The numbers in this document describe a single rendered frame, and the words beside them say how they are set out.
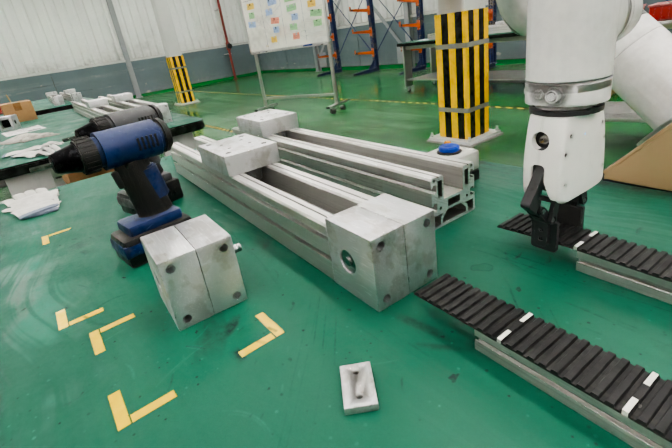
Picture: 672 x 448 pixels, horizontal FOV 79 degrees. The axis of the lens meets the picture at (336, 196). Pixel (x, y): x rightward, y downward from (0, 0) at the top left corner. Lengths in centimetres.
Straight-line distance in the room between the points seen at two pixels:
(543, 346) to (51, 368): 52
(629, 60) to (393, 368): 69
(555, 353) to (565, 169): 20
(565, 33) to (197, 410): 51
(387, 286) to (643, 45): 64
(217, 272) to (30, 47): 1493
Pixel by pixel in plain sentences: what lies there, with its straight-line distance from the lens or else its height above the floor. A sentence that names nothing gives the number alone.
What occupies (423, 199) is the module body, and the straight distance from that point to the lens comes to 65.
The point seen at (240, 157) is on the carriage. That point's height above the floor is 90.
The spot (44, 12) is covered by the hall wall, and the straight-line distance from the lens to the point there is 1552.
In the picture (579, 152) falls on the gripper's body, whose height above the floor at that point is 93.
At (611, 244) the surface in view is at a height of 81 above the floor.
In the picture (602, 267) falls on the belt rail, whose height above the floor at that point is 79.
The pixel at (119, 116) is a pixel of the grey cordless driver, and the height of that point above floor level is 99.
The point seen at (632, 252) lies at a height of 81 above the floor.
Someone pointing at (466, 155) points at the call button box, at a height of 84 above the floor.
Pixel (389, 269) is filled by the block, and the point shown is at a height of 83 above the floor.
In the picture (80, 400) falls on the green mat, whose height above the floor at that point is 78.
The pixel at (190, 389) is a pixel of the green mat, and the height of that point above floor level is 78.
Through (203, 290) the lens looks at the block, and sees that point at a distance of 54.
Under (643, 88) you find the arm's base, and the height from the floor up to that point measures 92.
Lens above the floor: 109
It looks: 22 degrees down
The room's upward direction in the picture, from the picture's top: 9 degrees counter-clockwise
